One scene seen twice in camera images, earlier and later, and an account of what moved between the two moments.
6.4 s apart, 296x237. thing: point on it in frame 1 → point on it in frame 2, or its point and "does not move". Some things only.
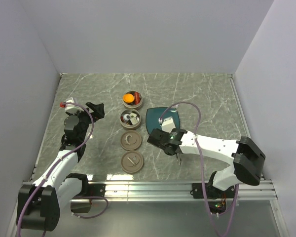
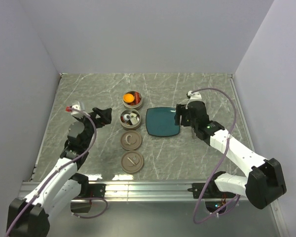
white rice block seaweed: x=132 y=121 does not move
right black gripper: x=168 y=132 → x=180 y=110
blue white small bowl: x=127 y=117 does not move
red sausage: x=137 y=98 does not move
